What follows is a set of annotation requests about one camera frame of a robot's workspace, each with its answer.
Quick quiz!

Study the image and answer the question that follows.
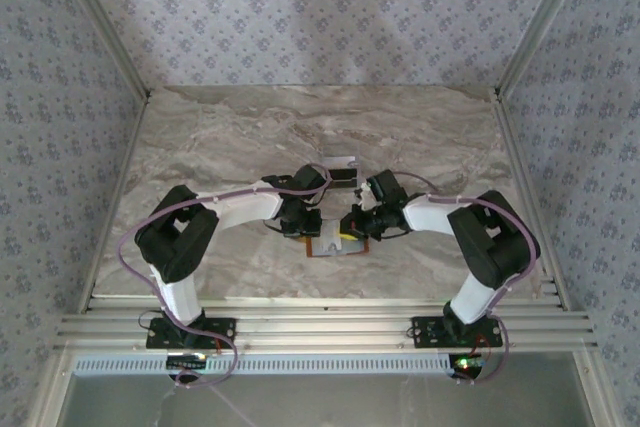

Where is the brown leather card holder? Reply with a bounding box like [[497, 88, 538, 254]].
[[305, 219, 370, 259]]

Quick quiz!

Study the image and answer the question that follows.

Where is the credit card with black stripe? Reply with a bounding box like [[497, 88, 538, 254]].
[[329, 168, 359, 189]]

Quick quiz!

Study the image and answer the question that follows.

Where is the grey metal panel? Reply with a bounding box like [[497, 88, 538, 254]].
[[57, 371, 599, 427]]

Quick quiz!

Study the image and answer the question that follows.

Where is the circuit board with green light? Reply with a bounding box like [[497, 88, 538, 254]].
[[448, 354, 490, 379]]

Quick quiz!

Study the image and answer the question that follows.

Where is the black circuit board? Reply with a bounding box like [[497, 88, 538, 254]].
[[166, 353, 209, 371]]

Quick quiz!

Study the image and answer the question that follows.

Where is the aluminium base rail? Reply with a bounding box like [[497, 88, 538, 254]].
[[52, 296, 600, 353]]

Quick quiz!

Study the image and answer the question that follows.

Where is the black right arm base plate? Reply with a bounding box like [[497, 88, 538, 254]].
[[410, 315, 503, 350]]

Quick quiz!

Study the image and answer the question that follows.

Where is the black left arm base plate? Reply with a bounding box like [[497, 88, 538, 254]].
[[146, 316, 237, 350]]

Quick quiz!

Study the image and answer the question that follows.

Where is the white slotted cable duct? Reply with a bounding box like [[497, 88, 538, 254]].
[[72, 355, 454, 377]]

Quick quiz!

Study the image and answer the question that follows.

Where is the aluminium table side rail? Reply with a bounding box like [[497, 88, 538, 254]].
[[492, 89, 572, 311], [78, 89, 153, 311]]

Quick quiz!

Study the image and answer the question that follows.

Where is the aluminium corner post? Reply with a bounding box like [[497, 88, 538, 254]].
[[493, 0, 599, 98], [49, 0, 153, 100]]

